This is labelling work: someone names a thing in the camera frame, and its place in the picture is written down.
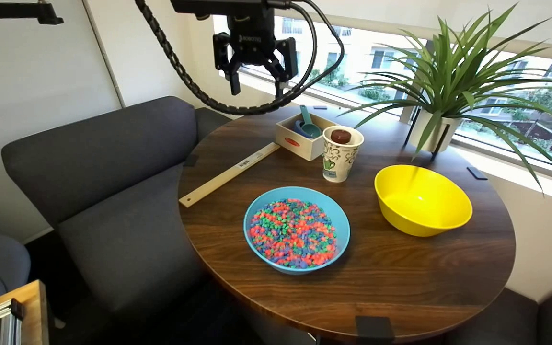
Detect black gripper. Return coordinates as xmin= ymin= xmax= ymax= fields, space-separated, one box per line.
xmin=212 ymin=13 xmax=299 ymax=100

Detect blue bowl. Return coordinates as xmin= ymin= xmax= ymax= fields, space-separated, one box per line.
xmin=243 ymin=186 xmax=351 ymax=276

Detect yellow bowl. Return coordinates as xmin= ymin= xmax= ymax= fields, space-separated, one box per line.
xmin=374 ymin=164 xmax=473 ymax=238

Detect teal plastic scoop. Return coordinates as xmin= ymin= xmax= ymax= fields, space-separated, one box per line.
xmin=299 ymin=105 xmax=322 ymax=138

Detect white wooden box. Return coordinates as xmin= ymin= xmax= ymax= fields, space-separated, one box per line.
xmin=276 ymin=113 xmax=339 ymax=162

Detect wooden ruler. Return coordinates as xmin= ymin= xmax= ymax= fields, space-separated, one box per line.
xmin=179 ymin=142 xmax=281 ymax=208

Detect patterned paper cup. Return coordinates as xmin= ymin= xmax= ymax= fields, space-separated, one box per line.
xmin=322 ymin=126 xmax=365 ymax=184

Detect heap of coloured gravel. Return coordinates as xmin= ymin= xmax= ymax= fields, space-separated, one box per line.
xmin=249 ymin=198 xmax=338 ymax=268

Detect white plant pot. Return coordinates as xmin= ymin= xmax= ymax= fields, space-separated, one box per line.
xmin=407 ymin=107 xmax=463 ymax=154

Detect grey sofa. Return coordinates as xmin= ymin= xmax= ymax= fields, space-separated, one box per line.
xmin=1 ymin=96 xmax=239 ymax=319

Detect green potted plant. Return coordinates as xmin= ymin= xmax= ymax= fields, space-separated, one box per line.
xmin=338 ymin=2 xmax=552 ymax=193

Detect window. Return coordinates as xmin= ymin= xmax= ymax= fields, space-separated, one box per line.
xmin=211 ymin=14 xmax=552 ymax=176

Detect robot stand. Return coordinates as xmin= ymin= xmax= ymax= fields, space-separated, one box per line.
xmin=0 ymin=280 xmax=50 ymax=345

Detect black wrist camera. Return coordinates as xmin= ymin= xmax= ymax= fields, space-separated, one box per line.
xmin=170 ymin=0 xmax=292 ymax=16

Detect camera on mount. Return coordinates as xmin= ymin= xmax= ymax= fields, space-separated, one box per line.
xmin=0 ymin=0 xmax=65 ymax=26

